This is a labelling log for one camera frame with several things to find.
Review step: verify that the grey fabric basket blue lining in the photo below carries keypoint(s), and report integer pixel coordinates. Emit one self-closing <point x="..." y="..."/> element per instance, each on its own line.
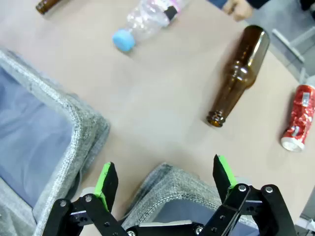
<point x="177" y="186"/>
<point x="81" y="118"/>

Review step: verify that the crushed red soda can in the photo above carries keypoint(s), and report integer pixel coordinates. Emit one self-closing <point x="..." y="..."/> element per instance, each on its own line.
<point x="300" y="118"/>

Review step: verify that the person's hand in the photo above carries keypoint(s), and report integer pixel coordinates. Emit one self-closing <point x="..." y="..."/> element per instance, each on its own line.
<point x="240" y="9"/>

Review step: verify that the grey metal chair frame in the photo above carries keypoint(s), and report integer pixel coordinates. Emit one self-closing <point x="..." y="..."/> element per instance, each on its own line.
<point x="292" y="41"/>

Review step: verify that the brown glass beer bottle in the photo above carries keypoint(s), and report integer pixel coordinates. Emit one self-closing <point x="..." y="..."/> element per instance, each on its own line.
<point x="240" y="73"/>
<point x="45" y="5"/>

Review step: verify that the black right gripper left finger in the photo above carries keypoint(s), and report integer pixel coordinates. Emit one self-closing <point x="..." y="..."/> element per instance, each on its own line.
<point x="108" y="182"/>

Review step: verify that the clear plastic bottle blue cap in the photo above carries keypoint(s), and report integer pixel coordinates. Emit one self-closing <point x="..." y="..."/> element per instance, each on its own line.
<point x="150" y="22"/>

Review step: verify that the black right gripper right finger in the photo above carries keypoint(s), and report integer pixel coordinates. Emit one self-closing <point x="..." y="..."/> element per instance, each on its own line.
<point x="246" y="206"/>

